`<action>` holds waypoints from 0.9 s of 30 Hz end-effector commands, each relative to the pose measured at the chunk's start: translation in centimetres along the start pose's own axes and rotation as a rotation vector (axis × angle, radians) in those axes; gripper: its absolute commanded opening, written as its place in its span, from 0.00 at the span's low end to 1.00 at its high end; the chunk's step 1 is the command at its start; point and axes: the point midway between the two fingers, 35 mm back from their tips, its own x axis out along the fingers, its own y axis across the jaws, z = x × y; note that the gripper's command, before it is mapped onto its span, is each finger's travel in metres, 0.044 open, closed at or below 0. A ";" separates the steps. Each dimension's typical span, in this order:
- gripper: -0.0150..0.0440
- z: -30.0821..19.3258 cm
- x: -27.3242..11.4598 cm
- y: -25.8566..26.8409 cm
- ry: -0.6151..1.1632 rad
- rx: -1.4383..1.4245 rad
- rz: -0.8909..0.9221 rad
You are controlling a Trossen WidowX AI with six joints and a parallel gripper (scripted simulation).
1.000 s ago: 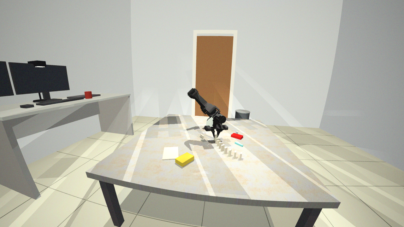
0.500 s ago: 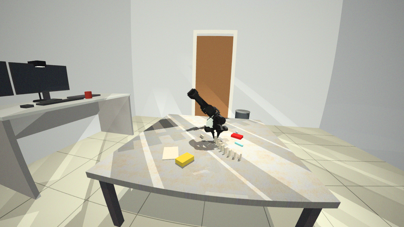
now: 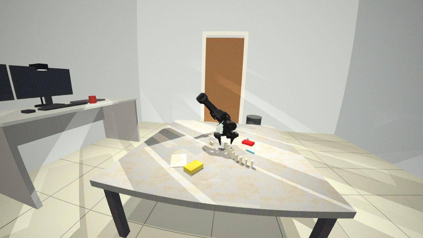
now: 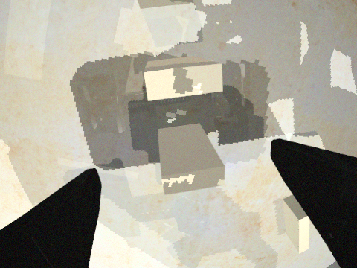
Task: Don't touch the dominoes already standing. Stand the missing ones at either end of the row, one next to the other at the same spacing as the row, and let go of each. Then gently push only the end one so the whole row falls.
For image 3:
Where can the red rectangular block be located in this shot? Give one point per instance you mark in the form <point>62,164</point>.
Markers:
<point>247,142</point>

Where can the yellow rectangular block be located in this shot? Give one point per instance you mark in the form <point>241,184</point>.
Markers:
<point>193,167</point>

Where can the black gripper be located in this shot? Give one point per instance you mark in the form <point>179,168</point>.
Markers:
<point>218,135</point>

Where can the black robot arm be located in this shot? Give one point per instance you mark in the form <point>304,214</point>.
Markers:
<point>218,115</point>

